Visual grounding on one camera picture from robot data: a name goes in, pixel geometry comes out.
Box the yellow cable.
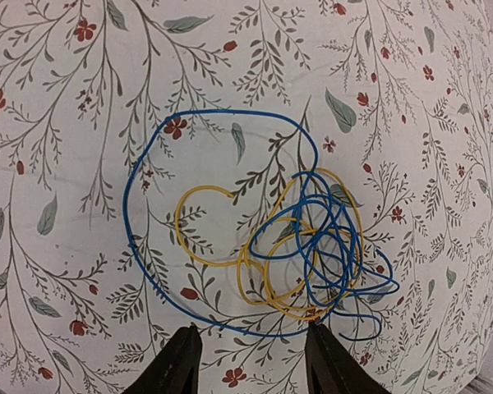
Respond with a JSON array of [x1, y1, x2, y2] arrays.
[[174, 167, 365, 322]]

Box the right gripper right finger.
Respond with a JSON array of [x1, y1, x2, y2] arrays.
[[305, 323, 389, 394]]

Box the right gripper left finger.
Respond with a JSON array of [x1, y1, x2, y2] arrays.
[[122, 326, 202, 394]]

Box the floral table mat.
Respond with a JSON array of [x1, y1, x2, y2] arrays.
[[0, 1, 493, 393]]

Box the blue cable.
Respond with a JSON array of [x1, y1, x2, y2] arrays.
[[122, 109, 400, 342]]

